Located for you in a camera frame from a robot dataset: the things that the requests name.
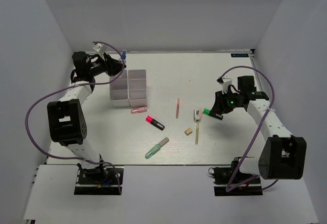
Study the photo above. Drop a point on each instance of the right white compartment organizer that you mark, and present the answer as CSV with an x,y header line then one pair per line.
x,y
137,88

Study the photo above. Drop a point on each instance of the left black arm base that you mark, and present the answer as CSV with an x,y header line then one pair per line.
x,y
110,183

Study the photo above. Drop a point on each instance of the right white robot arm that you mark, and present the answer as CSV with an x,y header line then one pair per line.
x,y
283,155

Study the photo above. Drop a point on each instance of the small tan eraser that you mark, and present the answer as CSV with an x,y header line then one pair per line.
x,y
188,131

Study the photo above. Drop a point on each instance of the green cap black highlighter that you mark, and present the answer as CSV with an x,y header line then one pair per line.
x,y
212,114

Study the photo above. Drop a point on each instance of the orange highlighter pen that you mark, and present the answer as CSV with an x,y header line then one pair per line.
x,y
177,108

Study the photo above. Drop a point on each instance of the left white compartment organizer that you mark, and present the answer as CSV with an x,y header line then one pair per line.
x,y
118,91

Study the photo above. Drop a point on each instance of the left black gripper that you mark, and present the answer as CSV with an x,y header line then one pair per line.
x,y
114,66

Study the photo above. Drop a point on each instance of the pink white mini stapler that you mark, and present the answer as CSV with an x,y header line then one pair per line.
x,y
197,115

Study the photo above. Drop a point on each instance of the right blue table label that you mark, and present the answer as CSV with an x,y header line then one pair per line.
x,y
239,55

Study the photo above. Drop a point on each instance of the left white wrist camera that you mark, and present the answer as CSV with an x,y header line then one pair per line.
x,y
100,48

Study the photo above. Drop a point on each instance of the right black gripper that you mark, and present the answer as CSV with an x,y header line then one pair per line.
x,y
219,106

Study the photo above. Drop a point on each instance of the blue cap clear glue bottle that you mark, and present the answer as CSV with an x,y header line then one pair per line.
x,y
123,57

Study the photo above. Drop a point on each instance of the yellow highlighter pen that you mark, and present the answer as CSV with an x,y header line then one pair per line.
x,y
197,132

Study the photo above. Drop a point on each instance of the pink cap black highlighter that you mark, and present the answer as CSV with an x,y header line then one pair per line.
x,y
155,123

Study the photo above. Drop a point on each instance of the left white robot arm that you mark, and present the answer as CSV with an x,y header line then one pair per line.
x,y
66,119

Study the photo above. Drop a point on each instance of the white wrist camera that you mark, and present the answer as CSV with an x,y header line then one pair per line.
x,y
100,48
225,82

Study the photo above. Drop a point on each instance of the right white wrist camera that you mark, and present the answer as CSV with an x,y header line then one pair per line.
x,y
225,82

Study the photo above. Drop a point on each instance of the green correction tape cap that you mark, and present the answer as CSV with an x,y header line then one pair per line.
x,y
156,148

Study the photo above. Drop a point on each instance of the pink correction tape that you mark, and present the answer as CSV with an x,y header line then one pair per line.
x,y
139,110

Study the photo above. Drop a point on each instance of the white compartment organizer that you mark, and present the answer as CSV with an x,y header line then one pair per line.
x,y
137,88
118,91

